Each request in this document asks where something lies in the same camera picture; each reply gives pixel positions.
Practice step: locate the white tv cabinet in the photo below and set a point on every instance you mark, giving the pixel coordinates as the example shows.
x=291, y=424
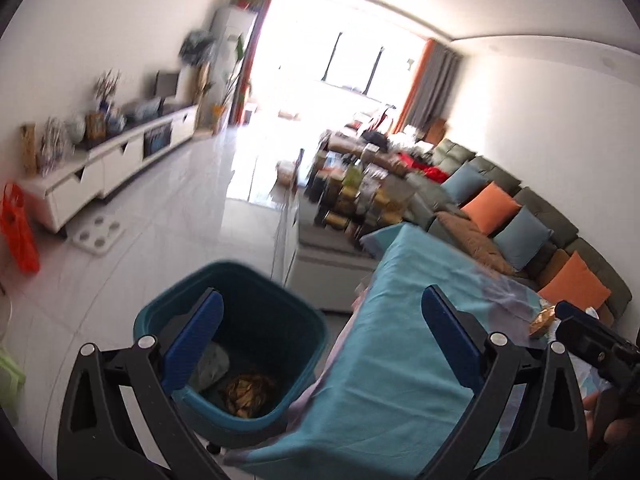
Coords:
x=96, y=174

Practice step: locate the black framed window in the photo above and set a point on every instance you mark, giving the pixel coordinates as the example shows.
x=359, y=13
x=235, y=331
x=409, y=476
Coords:
x=380, y=68

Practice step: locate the orange cushion far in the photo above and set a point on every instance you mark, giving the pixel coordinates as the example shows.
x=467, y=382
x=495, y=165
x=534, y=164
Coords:
x=491, y=209

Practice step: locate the potted green plant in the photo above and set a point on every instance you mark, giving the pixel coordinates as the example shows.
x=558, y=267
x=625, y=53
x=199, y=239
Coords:
x=224, y=73

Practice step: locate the black glass coffee table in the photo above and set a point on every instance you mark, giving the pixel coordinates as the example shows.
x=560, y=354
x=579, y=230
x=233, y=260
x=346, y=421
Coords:
x=352, y=189

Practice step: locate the orange grey curtain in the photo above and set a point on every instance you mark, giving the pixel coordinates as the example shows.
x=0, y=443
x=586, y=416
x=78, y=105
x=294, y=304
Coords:
x=431, y=87
x=260, y=8

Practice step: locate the blue cushion far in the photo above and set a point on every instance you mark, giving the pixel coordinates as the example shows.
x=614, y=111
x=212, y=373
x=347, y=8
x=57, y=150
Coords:
x=465, y=183

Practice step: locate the blue cushion near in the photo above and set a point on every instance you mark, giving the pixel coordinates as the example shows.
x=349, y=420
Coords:
x=521, y=240

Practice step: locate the teal plastic trash bin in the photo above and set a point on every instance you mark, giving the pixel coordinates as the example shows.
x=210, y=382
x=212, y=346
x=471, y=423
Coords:
x=265, y=331

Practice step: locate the small gold snack bag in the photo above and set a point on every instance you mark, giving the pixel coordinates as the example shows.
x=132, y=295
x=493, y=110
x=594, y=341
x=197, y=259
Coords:
x=540, y=325

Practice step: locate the orange cushion near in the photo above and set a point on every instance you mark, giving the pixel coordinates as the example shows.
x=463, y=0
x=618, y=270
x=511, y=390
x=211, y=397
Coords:
x=576, y=284

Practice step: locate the orange cushion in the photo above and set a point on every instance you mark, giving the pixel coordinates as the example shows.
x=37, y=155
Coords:
x=576, y=284
x=491, y=209

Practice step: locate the person's right hand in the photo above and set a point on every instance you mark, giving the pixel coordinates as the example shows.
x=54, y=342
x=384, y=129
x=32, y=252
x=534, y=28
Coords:
x=603, y=421

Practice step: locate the left orange grey curtain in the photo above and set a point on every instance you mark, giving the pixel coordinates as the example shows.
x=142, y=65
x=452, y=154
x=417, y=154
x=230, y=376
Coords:
x=260, y=8

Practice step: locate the gold snack wrapper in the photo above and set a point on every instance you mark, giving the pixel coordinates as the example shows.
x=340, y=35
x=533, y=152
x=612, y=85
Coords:
x=247, y=395

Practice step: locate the blue cushion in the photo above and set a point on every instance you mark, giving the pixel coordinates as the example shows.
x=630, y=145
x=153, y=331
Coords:
x=465, y=183
x=521, y=240

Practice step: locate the small black monitor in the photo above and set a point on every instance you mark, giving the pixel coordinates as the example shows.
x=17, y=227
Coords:
x=165, y=84

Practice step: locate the dark green sectional sofa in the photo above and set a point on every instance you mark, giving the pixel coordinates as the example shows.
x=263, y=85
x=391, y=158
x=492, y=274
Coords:
x=431, y=208

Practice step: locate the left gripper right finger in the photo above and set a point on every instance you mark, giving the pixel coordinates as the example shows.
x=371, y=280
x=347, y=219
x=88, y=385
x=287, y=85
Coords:
x=547, y=439

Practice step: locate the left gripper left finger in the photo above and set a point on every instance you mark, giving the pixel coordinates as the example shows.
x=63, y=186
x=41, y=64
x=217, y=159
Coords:
x=96, y=439

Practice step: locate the covered standing fan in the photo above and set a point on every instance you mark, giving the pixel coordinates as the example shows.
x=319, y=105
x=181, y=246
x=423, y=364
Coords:
x=196, y=51

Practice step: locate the orange plastic bag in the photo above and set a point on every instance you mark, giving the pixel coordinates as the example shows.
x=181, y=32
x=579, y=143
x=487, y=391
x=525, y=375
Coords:
x=16, y=230

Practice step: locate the white standing air conditioner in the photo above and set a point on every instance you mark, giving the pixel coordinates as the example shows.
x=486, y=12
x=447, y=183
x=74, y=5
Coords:
x=231, y=29

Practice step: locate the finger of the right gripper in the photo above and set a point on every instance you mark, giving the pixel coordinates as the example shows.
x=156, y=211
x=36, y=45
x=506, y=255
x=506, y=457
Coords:
x=615, y=358
x=564, y=310

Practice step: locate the right orange grey curtain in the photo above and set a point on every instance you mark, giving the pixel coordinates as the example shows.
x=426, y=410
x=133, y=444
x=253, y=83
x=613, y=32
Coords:
x=431, y=87

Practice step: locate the white bathroom scale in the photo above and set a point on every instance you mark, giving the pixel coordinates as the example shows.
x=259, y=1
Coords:
x=98, y=234

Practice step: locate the green plastic stool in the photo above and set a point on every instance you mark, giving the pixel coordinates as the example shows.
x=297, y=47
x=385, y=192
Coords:
x=12, y=380

